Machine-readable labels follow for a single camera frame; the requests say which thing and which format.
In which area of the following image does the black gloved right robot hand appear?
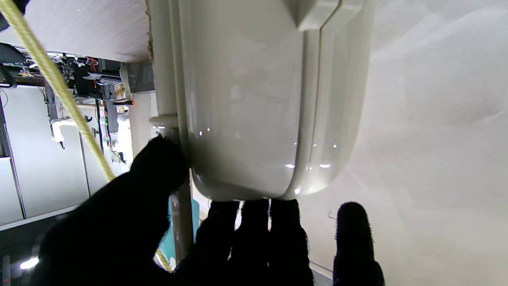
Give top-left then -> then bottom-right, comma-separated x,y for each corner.
0,0 -> 29,31

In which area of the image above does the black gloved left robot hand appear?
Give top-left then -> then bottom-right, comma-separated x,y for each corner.
30,135 -> 385,286

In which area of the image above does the yellow twisted rope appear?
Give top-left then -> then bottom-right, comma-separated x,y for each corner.
0,0 -> 175,273

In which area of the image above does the small beige trolley suitcase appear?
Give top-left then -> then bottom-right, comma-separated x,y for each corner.
145,0 -> 375,263

